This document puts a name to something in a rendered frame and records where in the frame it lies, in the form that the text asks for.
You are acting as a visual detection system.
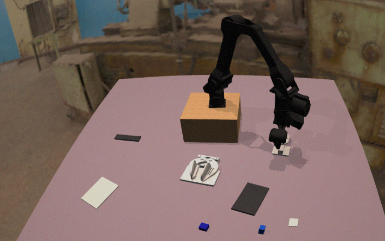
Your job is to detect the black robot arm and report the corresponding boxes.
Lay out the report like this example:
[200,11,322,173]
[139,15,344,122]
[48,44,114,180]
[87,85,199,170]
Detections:
[203,14,311,130]

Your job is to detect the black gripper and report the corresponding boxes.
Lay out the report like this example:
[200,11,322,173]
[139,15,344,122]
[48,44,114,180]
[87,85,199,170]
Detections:
[269,107,290,149]

